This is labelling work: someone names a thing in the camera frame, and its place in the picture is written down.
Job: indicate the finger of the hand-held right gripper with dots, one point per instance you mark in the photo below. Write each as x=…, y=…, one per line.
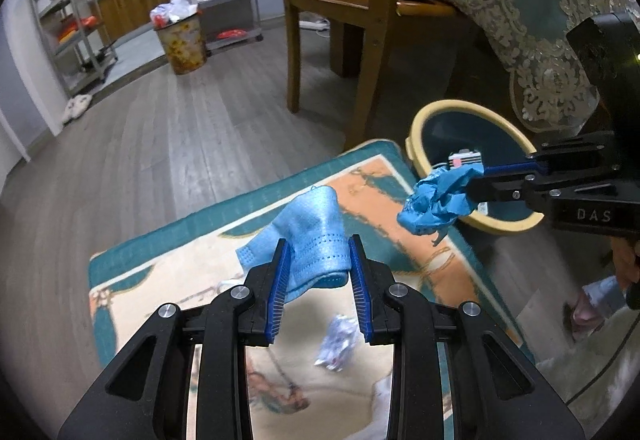
x=510, y=169
x=505, y=192

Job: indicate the light blue face mask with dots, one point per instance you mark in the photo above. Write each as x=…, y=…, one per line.
x=315, y=230

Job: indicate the grey floor mat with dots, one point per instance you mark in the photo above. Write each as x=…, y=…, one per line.
x=135, y=55

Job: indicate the crumpled silver foil wrapper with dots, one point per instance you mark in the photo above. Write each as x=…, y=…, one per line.
x=337, y=342

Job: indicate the red packet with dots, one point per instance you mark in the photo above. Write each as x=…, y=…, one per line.
x=231, y=34

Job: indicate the wooden chair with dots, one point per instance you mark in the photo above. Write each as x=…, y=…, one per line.
x=370, y=20

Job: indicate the white power strip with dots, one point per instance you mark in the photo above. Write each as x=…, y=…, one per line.
x=314, y=24

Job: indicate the grey metal storage rack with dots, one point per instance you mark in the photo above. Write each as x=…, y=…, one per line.
x=75, y=45

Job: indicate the yellow rimmed teal basin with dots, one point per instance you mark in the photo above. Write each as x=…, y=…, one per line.
x=465, y=130

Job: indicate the teal printed floor mat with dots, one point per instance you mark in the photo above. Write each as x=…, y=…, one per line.
x=370, y=190

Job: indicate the blue glove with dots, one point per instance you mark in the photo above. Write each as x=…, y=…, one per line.
x=435, y=202

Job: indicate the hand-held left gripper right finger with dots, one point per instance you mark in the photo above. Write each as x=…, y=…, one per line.
x=360, y=290

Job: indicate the yellow patterned trash bin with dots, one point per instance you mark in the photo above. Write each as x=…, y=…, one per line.
x=182, y=45

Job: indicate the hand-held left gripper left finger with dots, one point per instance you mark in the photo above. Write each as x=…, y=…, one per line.
x=280, y=290

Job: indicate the wooden kitchen counter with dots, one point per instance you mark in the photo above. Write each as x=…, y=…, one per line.
x=130, y=3

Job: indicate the small white box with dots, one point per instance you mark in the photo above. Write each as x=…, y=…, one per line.
x=465, y=159

